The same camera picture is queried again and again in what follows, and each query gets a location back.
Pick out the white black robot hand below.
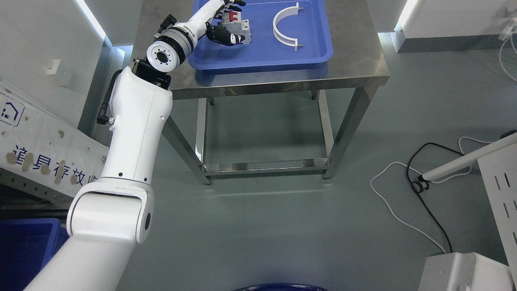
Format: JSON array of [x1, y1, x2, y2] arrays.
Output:
[[193, 0, 247, 46]]

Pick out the grey circuit breaker red switch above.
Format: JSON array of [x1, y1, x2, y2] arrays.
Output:
[[216, 11, 251, 44]]

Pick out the blue robot base rim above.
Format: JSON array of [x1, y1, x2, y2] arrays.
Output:
[[234, 283, 328, 291]]

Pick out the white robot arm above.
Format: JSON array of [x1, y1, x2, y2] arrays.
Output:
[[25, 0, 246, 291]]

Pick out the blue plastic tray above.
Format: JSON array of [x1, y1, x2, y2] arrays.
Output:
[[188, 0, 334, 70]]

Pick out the stainless steel table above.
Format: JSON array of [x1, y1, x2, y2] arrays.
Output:
[[131, 0, 391, 186]]

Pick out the white sign panel blue text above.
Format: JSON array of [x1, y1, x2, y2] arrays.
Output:
[[0, 78, 109, 198]]

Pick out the blue storage bin left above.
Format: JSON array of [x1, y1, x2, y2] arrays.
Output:
[[0, 218, 69, 291]]

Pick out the white pole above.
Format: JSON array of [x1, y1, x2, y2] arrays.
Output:
[[414, 130, 517, 189]]

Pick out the white perforated cabinet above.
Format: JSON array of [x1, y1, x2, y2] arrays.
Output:
[[478, 150, 517, 281]]

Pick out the white equipment box warning label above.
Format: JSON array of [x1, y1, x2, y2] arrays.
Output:
[[418, 252, 516, 291]]

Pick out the white curved plastic bracket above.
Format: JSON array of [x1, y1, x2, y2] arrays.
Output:
[[273, 2, 303, 52]]

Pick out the white wall socket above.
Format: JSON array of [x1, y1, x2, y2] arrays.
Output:
[[45, 59, 61, 75]]

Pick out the black cable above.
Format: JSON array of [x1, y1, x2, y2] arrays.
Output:
[[406, 142, 465, 253]]

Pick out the white cable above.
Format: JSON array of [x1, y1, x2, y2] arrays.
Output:
[[370, 137, 493, 253]]

